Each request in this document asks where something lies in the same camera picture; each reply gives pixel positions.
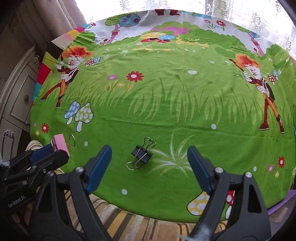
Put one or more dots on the cream carved cabinet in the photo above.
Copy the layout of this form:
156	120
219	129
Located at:
16	102

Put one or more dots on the purple cardboard storage box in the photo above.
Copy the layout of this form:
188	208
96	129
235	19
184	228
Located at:
277	212

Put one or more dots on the mauve drape left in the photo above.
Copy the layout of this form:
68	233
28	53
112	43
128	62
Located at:
26	24

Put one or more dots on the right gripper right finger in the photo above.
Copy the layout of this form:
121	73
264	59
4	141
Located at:
248	218

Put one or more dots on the white lace sheer curtain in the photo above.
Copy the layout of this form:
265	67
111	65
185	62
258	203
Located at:
267	18

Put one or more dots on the pink binder clip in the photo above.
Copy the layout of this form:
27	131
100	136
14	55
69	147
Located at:
58	142

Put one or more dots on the black binder clip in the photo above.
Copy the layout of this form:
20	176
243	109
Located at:
141	154

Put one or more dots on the green cartoon print tablecloth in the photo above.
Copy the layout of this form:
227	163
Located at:
179	78

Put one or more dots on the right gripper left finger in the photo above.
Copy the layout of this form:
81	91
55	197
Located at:
50	218

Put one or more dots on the striped beige sofa cover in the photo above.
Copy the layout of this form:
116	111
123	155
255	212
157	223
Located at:
160	200

